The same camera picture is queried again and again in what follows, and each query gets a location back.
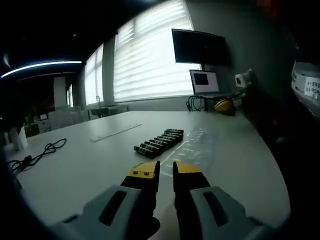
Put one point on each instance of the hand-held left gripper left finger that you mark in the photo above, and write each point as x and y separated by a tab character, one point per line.
120	207

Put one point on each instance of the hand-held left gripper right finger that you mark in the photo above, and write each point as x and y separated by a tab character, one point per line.
215	207

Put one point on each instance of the clear plastic box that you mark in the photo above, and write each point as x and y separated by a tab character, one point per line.
197	147

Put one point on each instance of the row of black batteries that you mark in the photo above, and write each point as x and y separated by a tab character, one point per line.
160	143

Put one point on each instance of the clear flat ruler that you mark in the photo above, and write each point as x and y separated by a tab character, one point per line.
116	132

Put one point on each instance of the sink with faucet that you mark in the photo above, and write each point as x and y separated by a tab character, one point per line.
107	110

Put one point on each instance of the yellow object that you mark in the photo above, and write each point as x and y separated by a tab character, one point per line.
223	106

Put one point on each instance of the row of white chairs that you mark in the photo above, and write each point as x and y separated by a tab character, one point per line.
67	117

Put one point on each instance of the open laptop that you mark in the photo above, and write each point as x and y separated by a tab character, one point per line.
206	82

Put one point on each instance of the white power adapter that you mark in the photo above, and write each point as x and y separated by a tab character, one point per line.
242	78

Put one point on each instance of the black monitor stand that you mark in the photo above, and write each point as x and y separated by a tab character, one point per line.
204	75

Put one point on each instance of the white window blinds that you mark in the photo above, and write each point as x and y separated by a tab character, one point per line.
147	57

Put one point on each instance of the white labelled carton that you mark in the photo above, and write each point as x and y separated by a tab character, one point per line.
307	85

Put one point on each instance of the ceiling light strip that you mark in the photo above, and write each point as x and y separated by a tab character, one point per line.
37	66

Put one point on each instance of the black wall monitor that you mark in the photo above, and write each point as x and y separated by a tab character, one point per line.
200	46

